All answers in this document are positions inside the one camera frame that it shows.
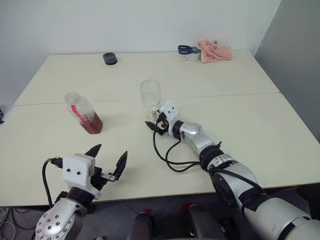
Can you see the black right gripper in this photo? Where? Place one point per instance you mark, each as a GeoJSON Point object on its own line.
{"type": "Point", "coordinates": [162, 125]}

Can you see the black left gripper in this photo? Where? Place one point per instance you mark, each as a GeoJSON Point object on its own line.
{"type": "Point", "coordinates": [98, 178]}

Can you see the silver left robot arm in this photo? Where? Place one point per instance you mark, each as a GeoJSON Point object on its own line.
{"type": "Point", "coordinates": [60, 217]}

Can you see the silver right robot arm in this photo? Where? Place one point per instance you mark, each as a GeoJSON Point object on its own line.
{"type": "Point", "coordinates": [225, 172]}

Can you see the bottle with red liquid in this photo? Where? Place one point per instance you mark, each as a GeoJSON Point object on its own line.
{"type": "Point", "coordinates": [85, 115]}

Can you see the red tape piece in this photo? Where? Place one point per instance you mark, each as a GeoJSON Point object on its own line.
{"type": "Point", "coordinates": [147, 211]}

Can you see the dark rounded shape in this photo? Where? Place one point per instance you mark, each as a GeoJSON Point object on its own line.
{"type": "Point", "coordinates": [142, 226]}
{"type": "Point", "coordinates": [202, 222]}

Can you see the black round container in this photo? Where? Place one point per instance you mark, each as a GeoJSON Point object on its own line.
{"type": "Point", "coordinates": [109, 58]}

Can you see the pink cloth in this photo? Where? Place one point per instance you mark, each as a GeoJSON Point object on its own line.
{"type": "Point", "coordinates": [215, 52]}

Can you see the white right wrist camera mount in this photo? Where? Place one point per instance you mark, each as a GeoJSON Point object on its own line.
{"type": "Point", "coordinates": [170, 112]}

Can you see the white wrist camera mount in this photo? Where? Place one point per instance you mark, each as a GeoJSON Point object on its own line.
{"type": "Point", "coordinates": [75, 170]}
{"type": "Point", "coordinates": [170, 112]}

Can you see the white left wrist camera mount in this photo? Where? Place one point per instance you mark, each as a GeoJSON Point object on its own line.
{"type": "Point", "coordinates": [75, 170]}

